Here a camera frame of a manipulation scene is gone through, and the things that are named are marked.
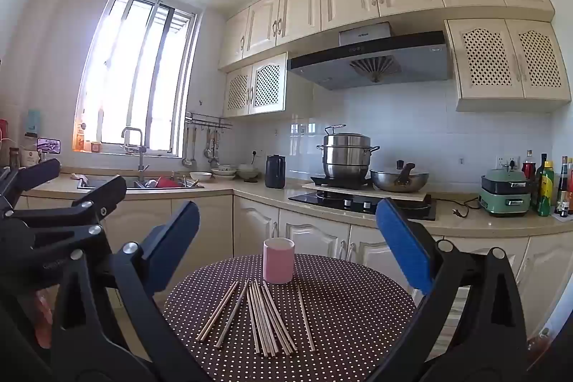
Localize wooden chopstick three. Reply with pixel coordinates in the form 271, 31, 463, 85
247, 281, 260, 354

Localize phone on stand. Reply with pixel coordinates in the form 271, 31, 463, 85
37, 137, 61, 155

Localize stacked white dishes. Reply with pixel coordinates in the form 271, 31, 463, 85
212, 164, 259, 180

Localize white bowl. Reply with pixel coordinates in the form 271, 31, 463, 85
189, 171, 213, 182

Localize green oil bottle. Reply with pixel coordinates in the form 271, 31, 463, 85
537, 161, 555, 217

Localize kitchen window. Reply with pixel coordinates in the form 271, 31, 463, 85
72, 0, 198, 157

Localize dark sauce bottle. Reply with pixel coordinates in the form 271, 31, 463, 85
555, 155, 569, 217

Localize wooden chopstick seven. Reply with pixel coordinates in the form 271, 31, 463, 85
257, 282, 293, 355

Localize stainless steel steamer pot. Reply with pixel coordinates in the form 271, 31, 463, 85
318, 124, 380, 183

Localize wooden chopstick nine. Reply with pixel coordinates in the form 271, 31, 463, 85
296, 284, 316, 353

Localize lattice door cabinet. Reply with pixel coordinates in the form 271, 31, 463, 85
445, 18, 571, 112
222, 53, 288, 117

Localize lower cream cabinets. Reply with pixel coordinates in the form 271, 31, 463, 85
102, 186, 572, 337

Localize red bowl in sink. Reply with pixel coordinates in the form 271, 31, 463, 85
155, 177, 182, 189

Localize wooden chopstick five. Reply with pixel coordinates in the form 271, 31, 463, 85
254, 281, 277, 357

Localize brown polka dot tablecloth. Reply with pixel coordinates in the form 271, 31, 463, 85
164, 254, 416, 381

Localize beige board under pots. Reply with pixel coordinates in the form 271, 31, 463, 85
302, 183, 430, 202

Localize black induction cooker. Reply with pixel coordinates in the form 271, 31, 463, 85
311, 177, 372, 190

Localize right lattice door cabinet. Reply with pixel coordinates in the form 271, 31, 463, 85
445, 18, 571, 112

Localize wooden chopstick four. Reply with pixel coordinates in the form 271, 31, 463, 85
250, 282, 269, 358

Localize steel wok black handle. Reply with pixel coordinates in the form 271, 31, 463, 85
370, 160, 429, 193

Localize wooden chopstick one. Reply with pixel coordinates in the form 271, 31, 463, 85
195, 280, 240, 342

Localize black gas stove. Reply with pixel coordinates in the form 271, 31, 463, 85
289, 191, 437, 221

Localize grey range hood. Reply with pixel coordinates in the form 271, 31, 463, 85
286, 31, 451, 91

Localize left lattice door cabinet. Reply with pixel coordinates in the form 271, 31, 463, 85
222, 53, 288, 117

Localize chrome sink faucet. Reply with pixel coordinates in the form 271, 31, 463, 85
120, 126, 149, 186

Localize dark blue kettle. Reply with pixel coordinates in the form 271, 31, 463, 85
264, 155, 287, 189

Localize green electric cooker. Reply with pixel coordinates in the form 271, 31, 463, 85
479, 169, 531, 216

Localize pink paper cup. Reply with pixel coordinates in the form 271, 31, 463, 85
262, 237, 295, 284

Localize wooden chopstick six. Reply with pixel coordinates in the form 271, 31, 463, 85
258, 283, 283, 357

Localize steel kitchen sink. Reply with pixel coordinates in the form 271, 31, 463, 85
77, 175, 203, 190

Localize wall utensil rack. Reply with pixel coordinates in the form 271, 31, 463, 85
182, 111, 232, 169

